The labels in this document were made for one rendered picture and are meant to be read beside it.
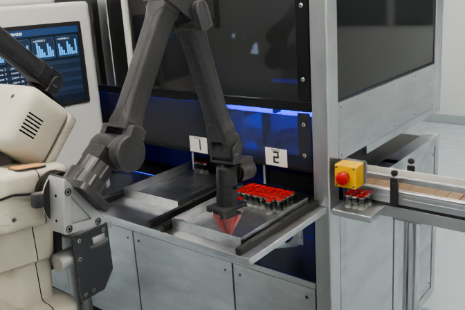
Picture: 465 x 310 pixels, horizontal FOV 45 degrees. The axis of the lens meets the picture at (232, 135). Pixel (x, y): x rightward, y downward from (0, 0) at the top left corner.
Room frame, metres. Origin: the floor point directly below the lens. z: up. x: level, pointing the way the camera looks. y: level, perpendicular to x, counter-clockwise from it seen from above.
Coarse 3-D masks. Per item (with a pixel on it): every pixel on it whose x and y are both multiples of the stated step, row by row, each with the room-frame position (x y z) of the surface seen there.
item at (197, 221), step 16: (192, 208) 1.59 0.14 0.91; (256, 208) 1.64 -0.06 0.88; (288, 208) 1.54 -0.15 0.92; (176, 224) 1.52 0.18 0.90; (192, 224) 1.48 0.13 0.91; (208, 224) 1.54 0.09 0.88; (240, 224) 1.53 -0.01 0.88; (256, 224) 1.52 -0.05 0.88; (272, 224) 1.48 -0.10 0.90; (224, 240) 1.40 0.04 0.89; (240, 240) 1.36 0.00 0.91
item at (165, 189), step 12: (180, 168) 2.04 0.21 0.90; (144, 180) 1.90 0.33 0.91; (156, 180) 1.94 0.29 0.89; (168, 180) 1.97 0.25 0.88; (180, 180) 1.96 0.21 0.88; (192, 180) 1.95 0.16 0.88; (204, 180) 1.95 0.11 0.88; (132, 192) 1.80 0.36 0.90; (144, 192) 1.76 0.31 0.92; (156, 192) 1.84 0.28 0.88; (168, 192) 1.84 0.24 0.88; (180, 192) 1.83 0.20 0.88; (192, 192) 1.82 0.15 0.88; (204, 192) 1.76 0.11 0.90; (156, 204) 1.72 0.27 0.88; (168, 204) 1.69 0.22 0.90; (180, 204) 1.67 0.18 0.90
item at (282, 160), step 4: (268, 148) 1.75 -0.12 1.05; (272, 148) 1.74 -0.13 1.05; (268, 152) 1.75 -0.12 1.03; (272, 152) 1.74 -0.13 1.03; (280, 152) 1.72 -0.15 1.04; (284, 152) 1.71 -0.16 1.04; (268, 156) 1.75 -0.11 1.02; (272, 156) 1.74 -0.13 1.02; (280, 156) 1.72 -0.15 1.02; (284, 156) 1.71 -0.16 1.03; (268, 160) 1.75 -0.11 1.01; (272, 160) 1.74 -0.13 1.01; (276, 160) 1.73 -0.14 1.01; (280, 160) 1.72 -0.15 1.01; (284, 160) 1.71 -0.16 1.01; (268, 164) 1.75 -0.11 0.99; (272, 164) 1.74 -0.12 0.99; (276, 164) 1.73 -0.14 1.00; (280, 164) 1.72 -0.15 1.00; (284, 164) 1.71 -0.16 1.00
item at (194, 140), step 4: (192, 136) 1.96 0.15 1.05; (196, 136) 1.95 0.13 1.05; (192, 140) 1.96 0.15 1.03; (196, 140) 1.95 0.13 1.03; (200, 140) 1.94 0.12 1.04; (204, 140) 1.92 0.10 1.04; (192, 144) 1.96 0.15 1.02; (196, 144) 1.95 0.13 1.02; (204, 144) 1.93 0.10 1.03; (192, 148) 1.96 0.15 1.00; (196, 148) 1.95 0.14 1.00; (204, 148) 1.93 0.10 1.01; (200, 152) 1.94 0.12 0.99; (204, 152) 1.93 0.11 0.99
